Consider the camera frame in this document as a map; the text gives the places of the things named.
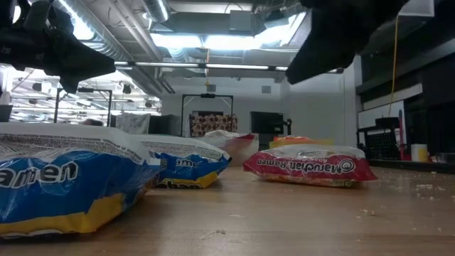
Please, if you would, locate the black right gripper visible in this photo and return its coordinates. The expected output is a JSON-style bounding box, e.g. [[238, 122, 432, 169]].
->
[[285, 0, 370, 85]]

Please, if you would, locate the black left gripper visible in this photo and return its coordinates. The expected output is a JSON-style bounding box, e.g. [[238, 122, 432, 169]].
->
[[23, 0, 117, 95]]

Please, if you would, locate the blue soy sauce ramen packet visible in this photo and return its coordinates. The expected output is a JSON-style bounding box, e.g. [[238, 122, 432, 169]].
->
[[136, 134, 232, 189], [0, 122, 168, 238]]

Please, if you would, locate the black monitor on arm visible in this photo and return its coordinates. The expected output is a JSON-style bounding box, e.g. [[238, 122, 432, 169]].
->
[[250, 110, 293, 143]]

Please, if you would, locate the white cloth cover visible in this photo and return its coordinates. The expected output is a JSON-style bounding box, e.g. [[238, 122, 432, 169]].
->
[[114, 112, 152, 136]]

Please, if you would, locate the white board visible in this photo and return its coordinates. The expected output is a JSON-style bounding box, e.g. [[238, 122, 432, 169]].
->
[[358, 100, 406, 129]]

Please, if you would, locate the long led light bar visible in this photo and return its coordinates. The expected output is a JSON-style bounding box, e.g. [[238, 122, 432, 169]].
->
[[113, 60, 344, 75]]

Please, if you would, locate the bright ceiling light panel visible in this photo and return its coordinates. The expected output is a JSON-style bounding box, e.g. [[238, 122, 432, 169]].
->
[[149, 12, 307, 51]]

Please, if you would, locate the yellow plastic bin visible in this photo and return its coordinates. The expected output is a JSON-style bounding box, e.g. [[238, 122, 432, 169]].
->
[[269, 137, 335, 150]]

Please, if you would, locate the black screen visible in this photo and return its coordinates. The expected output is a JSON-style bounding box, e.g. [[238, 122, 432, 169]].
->
[[0, 105, 14, 123]]

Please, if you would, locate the black box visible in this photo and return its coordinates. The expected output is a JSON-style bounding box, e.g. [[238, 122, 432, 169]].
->
[[148, 114, 183, 137]]

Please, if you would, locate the black rack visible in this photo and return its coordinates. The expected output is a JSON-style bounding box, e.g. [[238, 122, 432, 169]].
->
[[356, 117, 407, 161]]

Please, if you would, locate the red floor stand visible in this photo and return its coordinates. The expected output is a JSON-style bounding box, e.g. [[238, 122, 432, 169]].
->
[[397, 109, 410, 161]]

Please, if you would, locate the clear plastic bin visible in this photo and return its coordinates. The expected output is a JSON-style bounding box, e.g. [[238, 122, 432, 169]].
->
[[198, 132, 261, 167]]

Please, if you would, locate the red white patterned cloth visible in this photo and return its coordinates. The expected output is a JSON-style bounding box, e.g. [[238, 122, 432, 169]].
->
[[189, 112, 238, 138]]

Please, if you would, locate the yellow white roll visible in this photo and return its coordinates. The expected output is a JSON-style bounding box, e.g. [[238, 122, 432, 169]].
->
[[410, 143, 429, 163]]

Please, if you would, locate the silver spiral ceiling duct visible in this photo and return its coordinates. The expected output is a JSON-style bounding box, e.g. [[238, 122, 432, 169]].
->
[[53, 0, 133, 62], [141, 0, 172, 23]]

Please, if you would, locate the black frame stand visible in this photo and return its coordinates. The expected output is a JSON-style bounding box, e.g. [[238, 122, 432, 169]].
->
[[180, 92, 235, 138], [53, 87, 113, 127]]

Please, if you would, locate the yellow hanging cable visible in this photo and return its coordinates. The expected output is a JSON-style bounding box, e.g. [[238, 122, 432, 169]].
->
[[388, 16, 400, 118]]

